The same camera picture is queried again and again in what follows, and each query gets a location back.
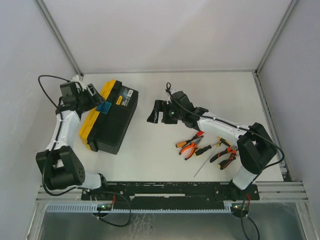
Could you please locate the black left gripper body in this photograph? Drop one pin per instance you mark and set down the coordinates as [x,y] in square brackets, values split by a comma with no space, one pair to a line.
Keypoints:
[95,97]

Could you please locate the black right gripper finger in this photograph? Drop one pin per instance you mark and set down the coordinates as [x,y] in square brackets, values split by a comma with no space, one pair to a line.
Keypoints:
[160,105]
[154,117]

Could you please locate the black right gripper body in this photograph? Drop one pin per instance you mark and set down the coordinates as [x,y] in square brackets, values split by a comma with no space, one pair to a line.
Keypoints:
[163,111]

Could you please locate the yellow black plastic toolbox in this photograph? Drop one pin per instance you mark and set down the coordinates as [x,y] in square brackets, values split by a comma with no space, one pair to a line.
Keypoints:
[105,126]

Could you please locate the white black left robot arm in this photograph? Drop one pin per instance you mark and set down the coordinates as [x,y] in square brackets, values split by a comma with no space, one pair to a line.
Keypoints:
[61,169]

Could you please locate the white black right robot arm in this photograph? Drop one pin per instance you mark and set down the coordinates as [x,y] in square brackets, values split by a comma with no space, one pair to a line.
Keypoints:
[254,145]

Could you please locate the orange needle nose pliers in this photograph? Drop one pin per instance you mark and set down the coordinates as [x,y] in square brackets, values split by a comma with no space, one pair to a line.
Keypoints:
[192,147]

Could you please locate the black orange long screwdriver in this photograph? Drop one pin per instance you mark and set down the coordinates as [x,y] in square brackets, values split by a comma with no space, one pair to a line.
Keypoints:
[200,151]

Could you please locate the thin metal rod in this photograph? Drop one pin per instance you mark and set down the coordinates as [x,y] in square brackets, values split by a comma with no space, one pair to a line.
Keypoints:
[208,158]

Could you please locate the yellow black small screwdriver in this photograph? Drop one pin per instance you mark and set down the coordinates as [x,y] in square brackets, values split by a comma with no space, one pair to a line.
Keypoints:
[222,141]

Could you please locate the black orange combination pliers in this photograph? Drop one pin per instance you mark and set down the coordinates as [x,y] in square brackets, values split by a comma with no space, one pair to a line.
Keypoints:
[230,154]

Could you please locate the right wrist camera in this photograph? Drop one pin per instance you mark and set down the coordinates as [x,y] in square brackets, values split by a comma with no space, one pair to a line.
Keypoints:
[170,91]

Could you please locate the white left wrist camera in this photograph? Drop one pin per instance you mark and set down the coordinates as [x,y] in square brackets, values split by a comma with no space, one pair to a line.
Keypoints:
[78,79]

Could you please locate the red handled screwdriver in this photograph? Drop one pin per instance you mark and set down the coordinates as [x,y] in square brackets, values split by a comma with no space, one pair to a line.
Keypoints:
[196,136]

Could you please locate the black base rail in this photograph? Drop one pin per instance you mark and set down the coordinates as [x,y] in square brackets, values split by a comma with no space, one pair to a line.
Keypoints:
[219,191]

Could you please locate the grey cable duct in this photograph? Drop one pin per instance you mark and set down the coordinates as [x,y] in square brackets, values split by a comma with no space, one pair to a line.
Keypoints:
[97,208]

